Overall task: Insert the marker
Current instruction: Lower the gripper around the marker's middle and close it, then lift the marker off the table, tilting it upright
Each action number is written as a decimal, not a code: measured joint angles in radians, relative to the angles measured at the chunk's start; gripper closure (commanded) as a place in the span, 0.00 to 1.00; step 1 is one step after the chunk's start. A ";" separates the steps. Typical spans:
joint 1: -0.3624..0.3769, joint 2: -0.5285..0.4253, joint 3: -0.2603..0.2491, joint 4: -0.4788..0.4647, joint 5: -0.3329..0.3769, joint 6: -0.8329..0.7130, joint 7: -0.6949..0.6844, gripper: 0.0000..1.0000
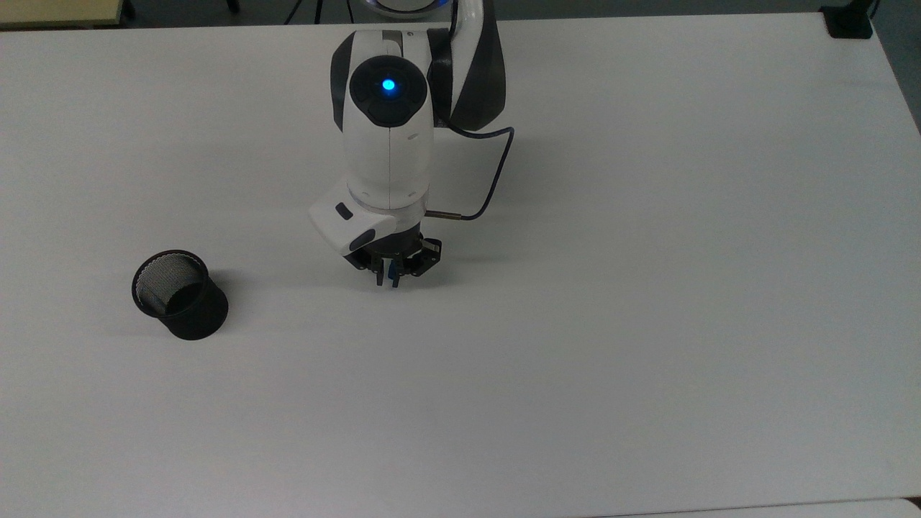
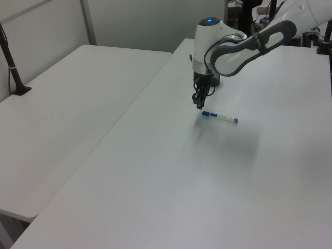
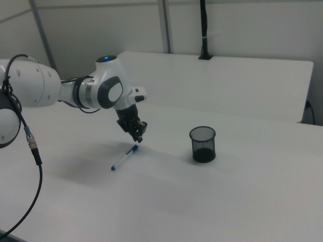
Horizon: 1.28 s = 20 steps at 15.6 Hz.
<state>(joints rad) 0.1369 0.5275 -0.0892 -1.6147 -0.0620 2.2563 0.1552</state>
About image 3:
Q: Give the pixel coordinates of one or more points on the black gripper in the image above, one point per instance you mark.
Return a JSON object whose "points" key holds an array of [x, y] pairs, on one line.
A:
{"points": [[127, 114]]}

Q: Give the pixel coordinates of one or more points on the blue and white marker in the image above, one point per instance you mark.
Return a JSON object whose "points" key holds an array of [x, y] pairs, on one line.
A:
{"points": [[124, 158]]}

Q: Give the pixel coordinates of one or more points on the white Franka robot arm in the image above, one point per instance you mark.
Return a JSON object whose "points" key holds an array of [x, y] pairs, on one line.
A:
{"points": [[43, 85]]}

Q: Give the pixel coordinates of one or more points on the black mesh pen cup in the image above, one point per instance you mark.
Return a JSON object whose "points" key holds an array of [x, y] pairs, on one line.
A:
{"points": [[204, 153]]}

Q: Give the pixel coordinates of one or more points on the white adjacent table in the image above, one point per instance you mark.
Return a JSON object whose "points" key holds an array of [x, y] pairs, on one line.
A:
{"points": [[202, 83]]}

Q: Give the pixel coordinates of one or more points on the black pole with clamp base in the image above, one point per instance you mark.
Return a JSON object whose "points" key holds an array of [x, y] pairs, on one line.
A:
{"points": [[204, 25]]}

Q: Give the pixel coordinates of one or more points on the grey metal partition post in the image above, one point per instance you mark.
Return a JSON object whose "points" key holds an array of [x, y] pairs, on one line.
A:
{"points": [[43, 32], [166, 25]]}

